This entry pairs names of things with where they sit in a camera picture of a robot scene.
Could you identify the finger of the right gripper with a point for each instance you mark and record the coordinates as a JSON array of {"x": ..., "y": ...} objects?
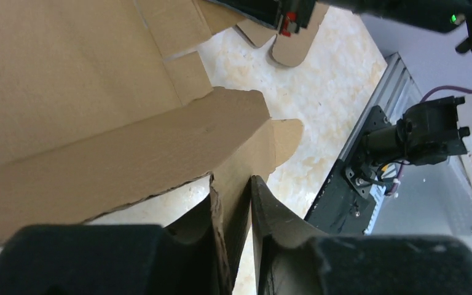
[{"x": 263, "y": 12}]

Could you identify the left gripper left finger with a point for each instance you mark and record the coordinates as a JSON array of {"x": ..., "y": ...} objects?
[{"x": 113, "y": 259}]

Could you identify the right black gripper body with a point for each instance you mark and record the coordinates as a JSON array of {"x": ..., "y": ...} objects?
[{"x": 438, "y": 16}]

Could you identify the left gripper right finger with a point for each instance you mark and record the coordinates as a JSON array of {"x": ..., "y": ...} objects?
[{"x": 293, "y": 257}]

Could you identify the brown cardboard box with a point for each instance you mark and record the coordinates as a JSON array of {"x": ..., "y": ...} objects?
[{"x": 108, "y": 117}]

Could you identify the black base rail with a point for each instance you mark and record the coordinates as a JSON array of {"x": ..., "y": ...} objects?
[{"x": 395, "y": 94}]

